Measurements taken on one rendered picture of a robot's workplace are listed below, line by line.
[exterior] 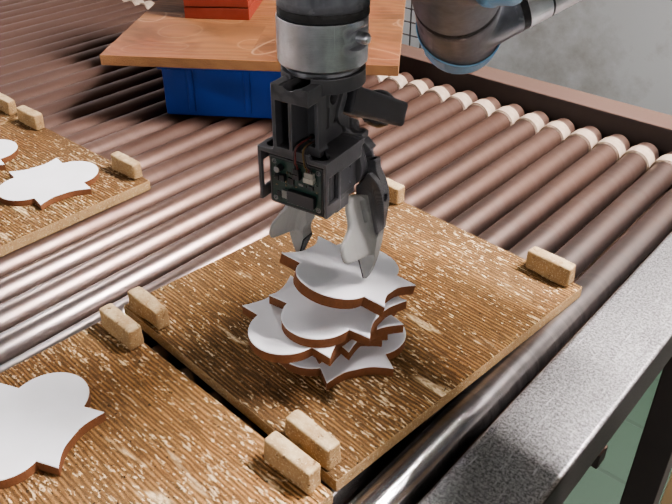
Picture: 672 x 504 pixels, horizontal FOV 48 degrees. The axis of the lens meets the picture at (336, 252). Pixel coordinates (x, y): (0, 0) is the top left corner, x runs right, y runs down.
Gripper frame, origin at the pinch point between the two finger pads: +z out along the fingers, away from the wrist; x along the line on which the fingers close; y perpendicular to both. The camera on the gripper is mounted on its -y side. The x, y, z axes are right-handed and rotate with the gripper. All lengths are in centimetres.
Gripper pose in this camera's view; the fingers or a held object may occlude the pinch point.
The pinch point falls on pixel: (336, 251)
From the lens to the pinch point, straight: 75.6
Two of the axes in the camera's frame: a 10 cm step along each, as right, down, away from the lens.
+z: 0.0, 8.3, 5.6
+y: -5.3, 4.7, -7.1
